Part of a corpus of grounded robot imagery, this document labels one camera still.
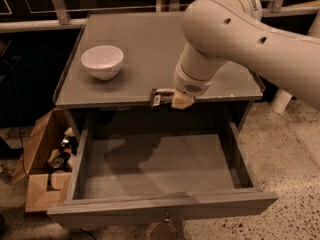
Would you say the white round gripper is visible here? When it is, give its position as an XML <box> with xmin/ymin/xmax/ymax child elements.
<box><xmin>172</xmin><ymin>43</ymin><xmax>227</xmax><ymax>110</ymax></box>

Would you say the black rxbar chocolate bar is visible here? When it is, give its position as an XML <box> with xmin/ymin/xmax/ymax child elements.
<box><xmin>150</xmin><ymin>88</ymin><xmax>174</xmax><ymax>108</ymax></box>

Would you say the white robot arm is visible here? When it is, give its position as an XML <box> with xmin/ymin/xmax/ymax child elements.
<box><xmin>173</xmin><ymin>0</ymin><xmax>320</xmax><ymax>110</ymax></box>

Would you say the grey cabinet with counter top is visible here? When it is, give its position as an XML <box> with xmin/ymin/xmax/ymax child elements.
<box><xmin>54</xmin><ymin>12</ymin><xmax>263</xmax><ymax>135</ymax></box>

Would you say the open grey top drawer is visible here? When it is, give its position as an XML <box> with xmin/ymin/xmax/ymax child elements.
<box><xmin>48</xmin><ymin>123</ymin><xmax>278</xmax><ymax>229</ymax></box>

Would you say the white ceramic bowl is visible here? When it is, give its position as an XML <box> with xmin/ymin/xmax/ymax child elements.
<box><xmin>80</xmin><ymin>45</ymin><xmax>124</xmax><ymax>80</ymax></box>

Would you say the metal railing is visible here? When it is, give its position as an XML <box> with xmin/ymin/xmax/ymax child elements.
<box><xmin>0</xmin><ymin>0</ymin><xmax>320</xmax><ymax>34</ymax></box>

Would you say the dark can in box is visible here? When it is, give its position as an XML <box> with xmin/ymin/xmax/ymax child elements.
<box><xmin>49</xmin><ymin>150</ymin><xmax>71</xmax><ymax>169</ymax></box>

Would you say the cardboard box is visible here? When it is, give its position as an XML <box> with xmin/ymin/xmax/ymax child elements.
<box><xmin>11</xmin><ymin>109</ymin><xmax>71</xmax><ymax>212</ymax></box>

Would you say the metal drawer pull handle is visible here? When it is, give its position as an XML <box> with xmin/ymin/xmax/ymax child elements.
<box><xmin>162</xmin><ymin>212</ymin><xmax>173</xmax><ymax>224</ymax></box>

